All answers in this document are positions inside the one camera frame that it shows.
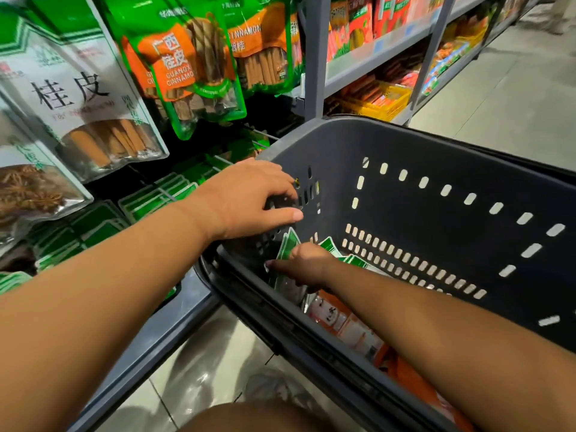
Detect person's left hand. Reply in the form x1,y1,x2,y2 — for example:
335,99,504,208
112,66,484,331
184,157,304,244

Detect person's right hand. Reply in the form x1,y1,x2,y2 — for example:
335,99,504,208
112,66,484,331
263,241,343,289

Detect row of green white packets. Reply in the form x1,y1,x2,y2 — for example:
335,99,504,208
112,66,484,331
117,152,235,221

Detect green orange Guangxi cinnamon bags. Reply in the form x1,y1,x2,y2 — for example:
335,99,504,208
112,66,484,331
99,0,248,140
220,0,304,95

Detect black shopping basket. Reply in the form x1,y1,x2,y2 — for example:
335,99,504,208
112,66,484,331
193,116,576,432

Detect row of clear green-top packets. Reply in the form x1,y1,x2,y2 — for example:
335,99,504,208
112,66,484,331
0,197,131,293

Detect clear cinnamon packets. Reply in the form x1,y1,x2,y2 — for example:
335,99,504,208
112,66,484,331
0,0,170,184

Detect clear brown-spice packets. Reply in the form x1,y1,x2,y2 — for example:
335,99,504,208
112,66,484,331
0,98,95,248

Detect person's right forearm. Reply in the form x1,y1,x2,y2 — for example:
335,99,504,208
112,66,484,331
319,260,576,432

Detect person's left shoe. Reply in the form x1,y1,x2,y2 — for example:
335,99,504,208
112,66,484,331
243,368,316,419

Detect row of red orange packets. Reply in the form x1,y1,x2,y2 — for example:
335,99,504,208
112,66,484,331
326,0,433,64

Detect gray metal shelving unit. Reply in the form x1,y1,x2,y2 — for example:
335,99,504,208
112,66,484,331
301,0,541,127

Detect yellow display trays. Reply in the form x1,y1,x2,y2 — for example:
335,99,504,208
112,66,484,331
340,71,413,122

